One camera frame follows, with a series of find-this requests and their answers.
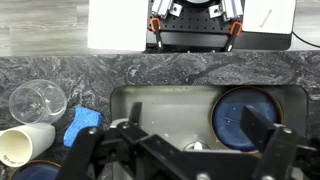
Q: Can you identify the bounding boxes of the clear glass bowl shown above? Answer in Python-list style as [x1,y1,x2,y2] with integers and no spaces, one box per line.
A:
[8,79,68,125]

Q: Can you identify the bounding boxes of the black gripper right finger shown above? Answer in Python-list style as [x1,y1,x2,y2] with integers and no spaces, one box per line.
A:
[239,104,320,180]

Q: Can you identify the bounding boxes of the orange and black clamp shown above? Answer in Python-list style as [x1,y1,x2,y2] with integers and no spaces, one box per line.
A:
[223,21,244,53]
[149,17,165,51]

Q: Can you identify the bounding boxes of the thin black cable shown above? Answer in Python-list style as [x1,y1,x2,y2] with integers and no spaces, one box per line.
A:
[292,31,320,48]

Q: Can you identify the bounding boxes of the white cup with handle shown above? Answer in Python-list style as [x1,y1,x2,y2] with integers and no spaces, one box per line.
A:
[182,141,212,152]

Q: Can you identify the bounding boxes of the blue sponge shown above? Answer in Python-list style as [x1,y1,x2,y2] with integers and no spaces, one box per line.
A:
[63,105,104,148]

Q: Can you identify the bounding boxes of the white base panel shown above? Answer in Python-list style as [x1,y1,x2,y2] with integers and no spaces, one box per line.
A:
[87,0,149,53]
[241,0,297,35]

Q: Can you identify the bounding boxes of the cream ceramic mug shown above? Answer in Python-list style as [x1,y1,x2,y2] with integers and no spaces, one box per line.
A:
[0,122,57,168]

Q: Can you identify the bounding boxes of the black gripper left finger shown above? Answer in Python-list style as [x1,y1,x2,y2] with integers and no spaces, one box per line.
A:
[56,101,208,180]

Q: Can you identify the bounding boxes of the blue plate with brown rim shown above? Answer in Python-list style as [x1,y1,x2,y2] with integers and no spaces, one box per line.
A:
[9,159,63,180]
[210,86,284,154]

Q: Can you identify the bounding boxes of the aluminium bracket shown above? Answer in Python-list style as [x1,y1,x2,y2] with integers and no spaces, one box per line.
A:
[150,0,184,19]
[208,0,244,22]

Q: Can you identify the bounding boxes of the stainless steel sink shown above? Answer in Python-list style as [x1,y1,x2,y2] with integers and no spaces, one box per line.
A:
[109,84,309,180]

